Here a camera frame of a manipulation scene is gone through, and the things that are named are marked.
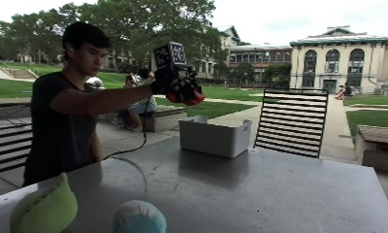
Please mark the red soft toy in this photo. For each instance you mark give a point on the red soft toy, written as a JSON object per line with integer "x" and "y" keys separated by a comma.
{"x": 190, "y": 97}

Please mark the white marker cube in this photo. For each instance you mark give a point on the white marker cube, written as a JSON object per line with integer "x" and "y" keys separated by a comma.
{"x": 171, "y": 55}

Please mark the white plastic bin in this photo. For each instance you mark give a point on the white plastic bin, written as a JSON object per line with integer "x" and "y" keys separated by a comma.
{"x": 215, "y": 137}

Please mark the black slatted metal chair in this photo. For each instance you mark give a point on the black slatted metal chair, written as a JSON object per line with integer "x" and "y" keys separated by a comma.
{"x": 292, "y": 121}
{"x": 7, "y": 145}

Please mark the the person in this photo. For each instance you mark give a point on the the person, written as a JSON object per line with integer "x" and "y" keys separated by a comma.
{"x": 61, "y": 129}

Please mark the beige arched-window building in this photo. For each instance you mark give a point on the beige arched-window building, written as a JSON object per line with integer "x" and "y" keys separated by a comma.
{"x": 344, "y": 61}

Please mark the blue round soft toy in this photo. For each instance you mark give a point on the blue round soft toy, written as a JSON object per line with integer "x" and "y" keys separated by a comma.
{"x": 139, "y": 217}

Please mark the green soft toy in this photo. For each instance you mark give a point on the green soft toy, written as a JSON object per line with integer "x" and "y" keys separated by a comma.
{"x": 46, "y": 207}

